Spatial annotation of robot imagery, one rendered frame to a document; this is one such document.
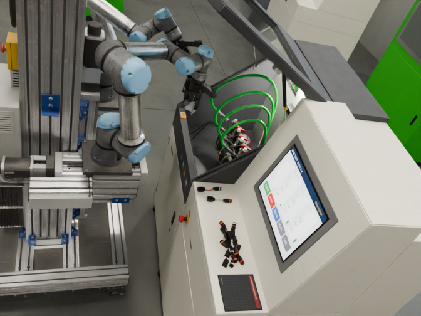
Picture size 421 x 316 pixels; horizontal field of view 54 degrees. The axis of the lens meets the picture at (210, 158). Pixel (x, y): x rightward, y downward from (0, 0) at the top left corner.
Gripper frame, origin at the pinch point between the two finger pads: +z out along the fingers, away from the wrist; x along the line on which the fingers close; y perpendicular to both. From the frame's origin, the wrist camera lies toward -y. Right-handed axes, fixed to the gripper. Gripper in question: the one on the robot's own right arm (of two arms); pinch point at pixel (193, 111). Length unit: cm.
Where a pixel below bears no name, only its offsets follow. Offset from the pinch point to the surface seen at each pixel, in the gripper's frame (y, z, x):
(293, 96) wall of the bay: -57, -9, -14
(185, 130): -4.6, 28.3, -19.9
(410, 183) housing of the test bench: -78, -24, 64
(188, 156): -3.8, 28.3, 2.0
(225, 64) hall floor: -109, 124, -281
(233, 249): -15, 22, 66
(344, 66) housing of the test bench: -84, -26, -23
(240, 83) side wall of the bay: -37, 5, -43
